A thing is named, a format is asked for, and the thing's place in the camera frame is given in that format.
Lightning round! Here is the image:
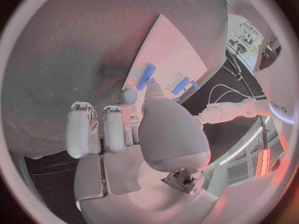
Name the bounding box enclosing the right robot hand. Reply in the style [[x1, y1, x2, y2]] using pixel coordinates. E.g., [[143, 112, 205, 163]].
[[65, 77, 223, 224]]

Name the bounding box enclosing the long blue cylinder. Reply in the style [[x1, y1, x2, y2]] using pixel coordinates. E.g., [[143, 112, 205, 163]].
[[135, 63, 157, 91]]

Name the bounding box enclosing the glowing light bar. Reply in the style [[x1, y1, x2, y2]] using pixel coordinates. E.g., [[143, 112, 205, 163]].
[[255, 148, 273, 178]]

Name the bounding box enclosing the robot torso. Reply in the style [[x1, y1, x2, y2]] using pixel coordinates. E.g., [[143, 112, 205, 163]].
[[253, 31, 298, 125]]

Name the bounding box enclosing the workshop desk with equipment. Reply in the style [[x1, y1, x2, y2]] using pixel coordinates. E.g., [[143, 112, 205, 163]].
[[227, 14, 266, 72]]

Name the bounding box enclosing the white cable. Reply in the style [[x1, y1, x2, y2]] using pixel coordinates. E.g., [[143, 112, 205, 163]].
[[214, 90, 268, 103], [207, 84, 256, 104]]

